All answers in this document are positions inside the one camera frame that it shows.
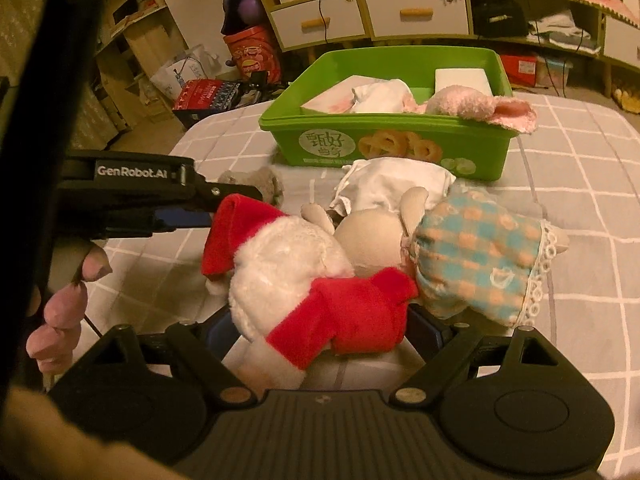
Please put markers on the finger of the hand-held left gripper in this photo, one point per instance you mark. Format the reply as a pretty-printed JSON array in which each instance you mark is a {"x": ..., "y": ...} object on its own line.
[
  {"x": 182, "y": 219},
  {"x": 220, "y": 192}
]

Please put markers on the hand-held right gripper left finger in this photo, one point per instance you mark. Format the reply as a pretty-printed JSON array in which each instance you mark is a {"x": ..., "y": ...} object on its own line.
[{"x": 212, "y": 332}]

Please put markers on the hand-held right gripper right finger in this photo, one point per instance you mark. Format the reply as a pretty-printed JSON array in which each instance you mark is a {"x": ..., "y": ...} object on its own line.
[{"x": 427, "y": 332}]

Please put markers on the rabbit doll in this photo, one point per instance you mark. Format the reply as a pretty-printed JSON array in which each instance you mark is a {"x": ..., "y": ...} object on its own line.
[{"x": 475, "y": 255}]

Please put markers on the white plush toy red scarf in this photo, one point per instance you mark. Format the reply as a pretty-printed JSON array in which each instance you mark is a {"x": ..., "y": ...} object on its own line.
[{"x": 285, "y": 270}]

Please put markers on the pink white cloth item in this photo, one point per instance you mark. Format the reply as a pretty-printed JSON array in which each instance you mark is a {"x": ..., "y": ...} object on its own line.
[{"x": 327, "y": 101}]

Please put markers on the green plastic bin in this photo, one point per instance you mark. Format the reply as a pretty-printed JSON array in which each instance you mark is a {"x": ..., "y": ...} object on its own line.
[{"x": 492, "y": 155}]

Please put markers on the pink plush toy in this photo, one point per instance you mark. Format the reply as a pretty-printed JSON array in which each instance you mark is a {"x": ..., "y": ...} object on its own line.
[{"x": 460, "y": 102}]

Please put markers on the white foam block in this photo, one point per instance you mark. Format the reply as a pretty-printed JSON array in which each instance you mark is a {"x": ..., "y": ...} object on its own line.
[{"x": 462, "y": 80}]

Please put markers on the person's left hand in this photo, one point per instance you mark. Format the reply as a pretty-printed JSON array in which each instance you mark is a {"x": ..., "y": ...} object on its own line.
[{"x": 65, "y": 305}]

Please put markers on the red and black box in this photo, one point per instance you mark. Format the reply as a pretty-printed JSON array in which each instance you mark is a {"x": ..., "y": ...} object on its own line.
[{"x": 205, "y": 92}]

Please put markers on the white plastic bag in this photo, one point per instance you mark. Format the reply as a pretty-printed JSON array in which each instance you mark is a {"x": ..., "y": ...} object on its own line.
[{"x": 177, "y": 75}]

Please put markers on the red round gift tin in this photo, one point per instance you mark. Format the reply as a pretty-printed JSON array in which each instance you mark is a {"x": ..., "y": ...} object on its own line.
[{"x": 252, "y": 55}]

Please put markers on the white lace cloth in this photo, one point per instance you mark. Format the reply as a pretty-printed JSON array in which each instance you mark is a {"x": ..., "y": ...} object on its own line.
[{"x": 395, "y": 185}]

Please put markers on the wooden shelf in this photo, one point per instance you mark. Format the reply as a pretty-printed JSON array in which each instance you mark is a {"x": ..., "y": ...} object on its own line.
[{"x": 150, "y": 35}]

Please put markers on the purple ball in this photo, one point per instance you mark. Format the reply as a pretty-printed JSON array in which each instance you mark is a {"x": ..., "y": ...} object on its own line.
[{"x": 248, "y": 8}]

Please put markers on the black cloth bag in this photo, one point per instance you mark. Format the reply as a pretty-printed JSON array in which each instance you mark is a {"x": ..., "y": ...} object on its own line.
[{"x": 231, "y": 0}]

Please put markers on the grey checked blanket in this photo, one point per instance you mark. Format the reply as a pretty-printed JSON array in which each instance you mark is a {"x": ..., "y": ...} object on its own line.
[{"x": 590, "y": 210}]

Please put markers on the white cabinet drawer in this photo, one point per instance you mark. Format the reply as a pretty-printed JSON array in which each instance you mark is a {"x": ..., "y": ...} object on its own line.
[
  {"x": 390, "y": 10},
  {"x": 620, "y": 40},
  {"x": 345, "y": 20}
]

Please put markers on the clear storage box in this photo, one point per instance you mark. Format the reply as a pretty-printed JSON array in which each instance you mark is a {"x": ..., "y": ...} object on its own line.
[{"x": 555, "y": 71}]

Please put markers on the egg carton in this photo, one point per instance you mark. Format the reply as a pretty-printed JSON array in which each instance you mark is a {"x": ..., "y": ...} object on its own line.
[{"x": 627, "y": 99}]

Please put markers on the pile of folded clothes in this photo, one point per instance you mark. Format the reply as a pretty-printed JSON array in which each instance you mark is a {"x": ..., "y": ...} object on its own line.
[{"x": 560, "y": 30}]

